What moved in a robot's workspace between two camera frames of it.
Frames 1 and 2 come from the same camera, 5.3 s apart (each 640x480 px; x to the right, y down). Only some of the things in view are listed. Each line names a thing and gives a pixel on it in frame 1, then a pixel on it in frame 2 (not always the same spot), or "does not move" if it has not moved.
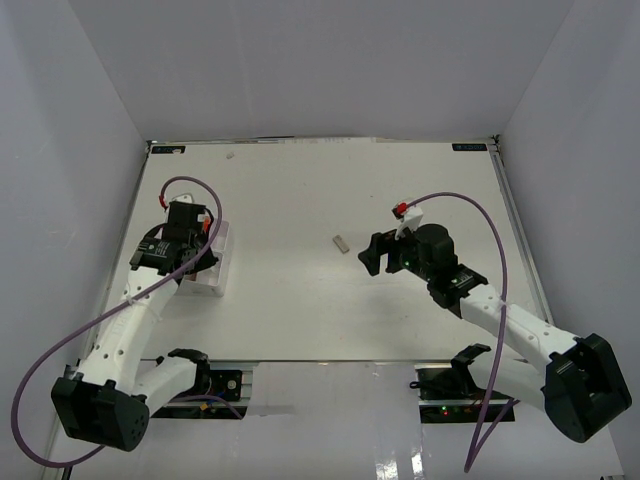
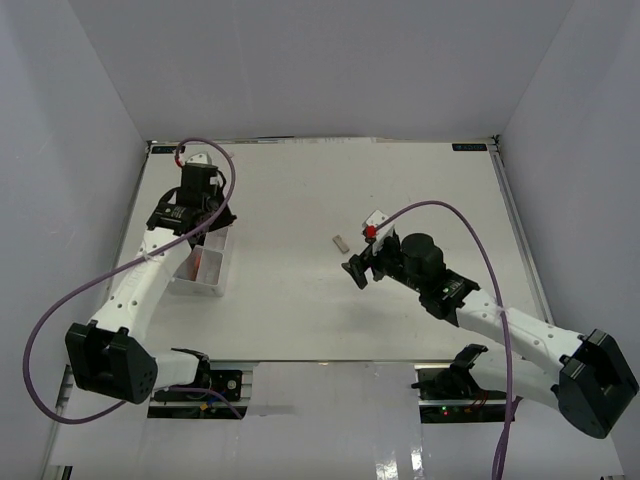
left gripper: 207,260 -> 224,220
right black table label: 469,147 does not move
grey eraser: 340,243 does not move
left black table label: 167,149 does not move
